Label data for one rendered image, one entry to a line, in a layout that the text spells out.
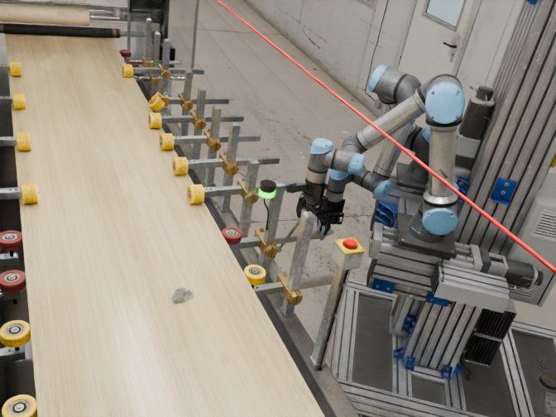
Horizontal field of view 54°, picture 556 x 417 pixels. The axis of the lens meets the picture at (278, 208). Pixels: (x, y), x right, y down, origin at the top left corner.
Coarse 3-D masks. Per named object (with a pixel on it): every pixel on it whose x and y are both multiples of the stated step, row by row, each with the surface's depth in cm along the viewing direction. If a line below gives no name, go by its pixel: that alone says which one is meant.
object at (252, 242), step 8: (288, 232) 233; (296, 232) 234; (312, 232) 236; (320, 232) 237; (248, 240) 224; (256, 240) 225; (280, 240) 230; (288, 240) 231; (232, 248) 221; (240, 248) 223
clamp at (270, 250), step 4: (264, 228) 231; (256, 232) 228; (260, 232) 228; (264, 232) 228; (256, 236) 228; (260, 236) 226; (260, 244) 226; (264, 244) 222; (268, 244) 222; (272, 244) 222; (260, 248) 226; (264, 248) 222; (268, 248) 220; (272, 248) 221; (264, 252) 221; (268, 252) 221; (272, 252) 222; (276, 252) 223; (268, 256) 222; (272, 256) 223
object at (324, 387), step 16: (144, 80) 397; (160, 112) 358; (176, 128) 341; (192, 176) 301; (208, 208) 279; (224, 224) 260; (240, 256) 244; (256, 256) 242; (272, 304) 217; (272, 320) 217; (288, 320) 211; (288, 336) 205; (304, 336) 205; (304, 352) 198; (304, 368) 194; (320, 384) 187; (336, 384) 188; (320, 400) 186; (336, 400) 182; (336, 416) 177; (352, 416) 178
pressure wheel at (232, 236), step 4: (224, 228) 220; (228, 228) 220; (232, 228) 221; (236, 228) 221; (224, 232) 217; (228, 232) 219; (232, 232) 218; (236, 232) 219; (240, 232) 219; (224, 236) 216; (228, 236) 216; (232, 236) 216; (236, 236) 217; (240, 236) 217; (228, 240) 216; (232, 240) 216; (236, 240) 216; (240, 240) 219; (228, 244) 217; (232, 244) 217
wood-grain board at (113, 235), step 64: (64, 64) 348; (64, 128) 273; (128, 128) 284; (64, 192) 225; (128, 192) 233; (64, 256) 191; (128, 256) 196; (192, 256) 202; (64, 320) 166; (128, 320) 170; (192, 320) 175; (256, 320) 179; (64, 384) 147; (128, 384) 150; (192, 384) 154; (256, 384) 157
